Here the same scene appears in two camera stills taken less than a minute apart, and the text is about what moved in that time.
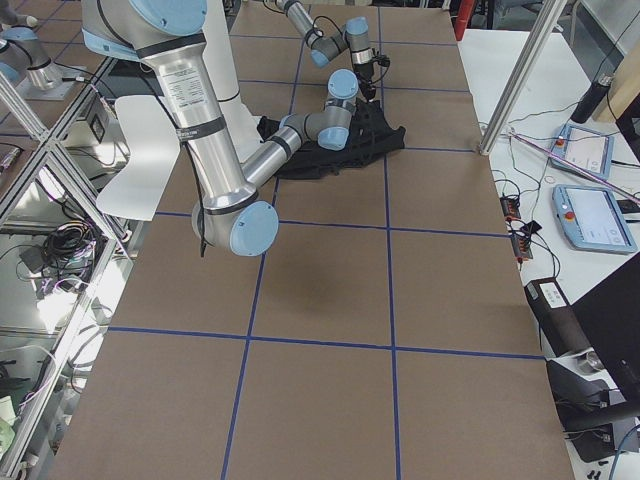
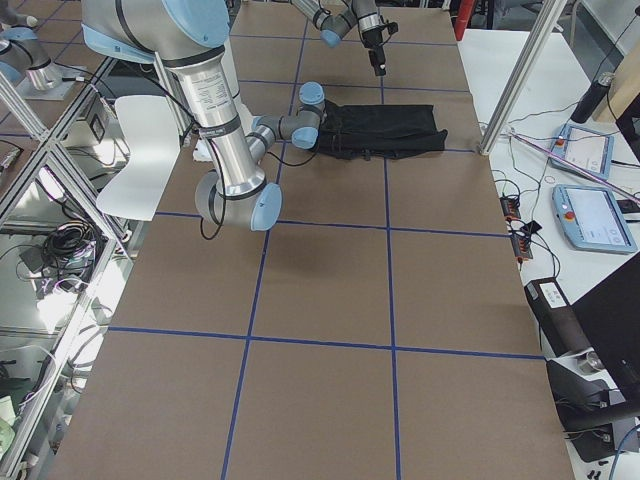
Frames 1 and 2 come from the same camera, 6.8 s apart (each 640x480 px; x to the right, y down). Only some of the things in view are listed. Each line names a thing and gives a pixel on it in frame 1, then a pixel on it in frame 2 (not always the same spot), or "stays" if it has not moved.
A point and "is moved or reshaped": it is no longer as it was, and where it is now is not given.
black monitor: [610, 317] stays
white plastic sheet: [154, 149] stays
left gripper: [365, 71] → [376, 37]
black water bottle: [592, 99] stays
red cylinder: [464, 13] stays
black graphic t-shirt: [371, 137] is moved or reshaped
